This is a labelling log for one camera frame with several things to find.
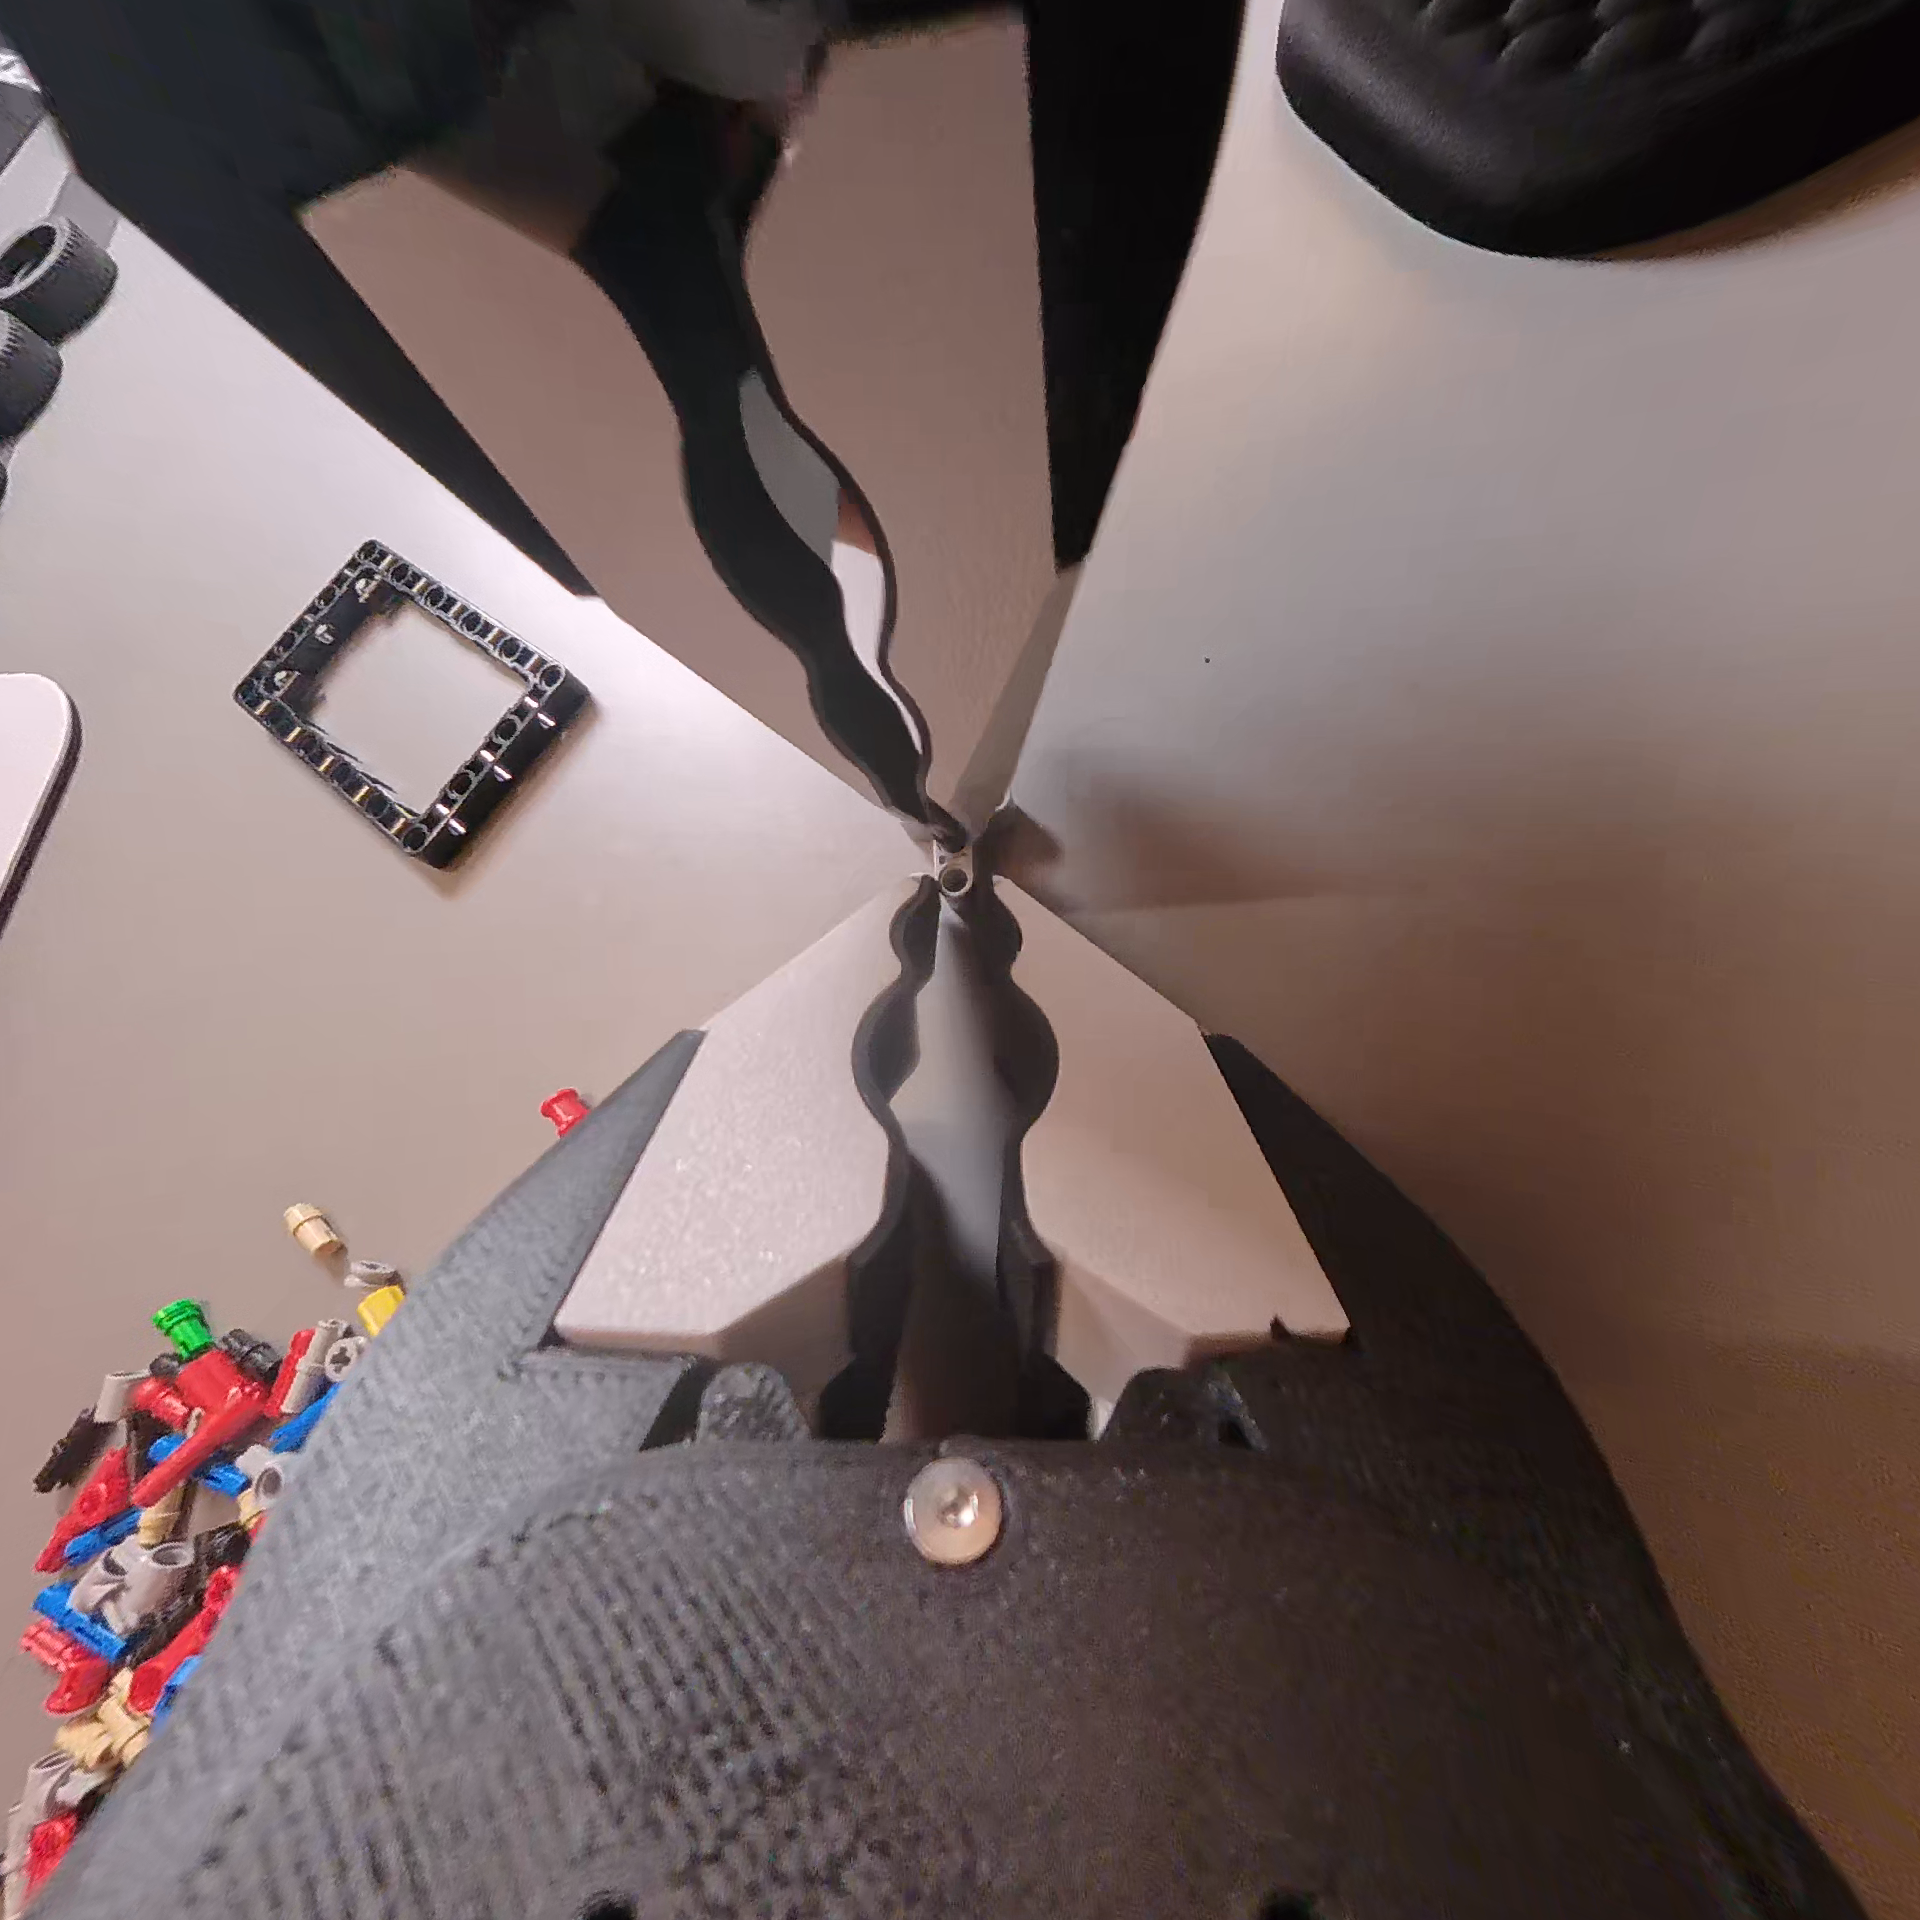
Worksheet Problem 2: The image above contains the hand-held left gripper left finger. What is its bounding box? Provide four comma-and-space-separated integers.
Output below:
551, 876, 962, 1442

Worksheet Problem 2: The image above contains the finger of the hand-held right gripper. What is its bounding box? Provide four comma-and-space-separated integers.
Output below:
745, 0, 1249, 840
14, 0, 930, 840

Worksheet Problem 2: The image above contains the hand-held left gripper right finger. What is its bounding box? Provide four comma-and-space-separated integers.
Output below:
965, 876, 1352, 1442

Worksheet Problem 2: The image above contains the black lego tire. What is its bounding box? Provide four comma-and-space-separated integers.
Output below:
0, 217, 119, 341
0, 307, 61, 438

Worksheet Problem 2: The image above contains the pile of colourful lego pieces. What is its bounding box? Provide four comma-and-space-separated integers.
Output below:
0, 1260, 410, 1908

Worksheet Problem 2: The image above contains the white rounded board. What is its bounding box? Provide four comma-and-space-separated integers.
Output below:
0, 672, 81, 940

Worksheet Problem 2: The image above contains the black lego frame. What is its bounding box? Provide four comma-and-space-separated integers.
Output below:
232, 541, 589, 872

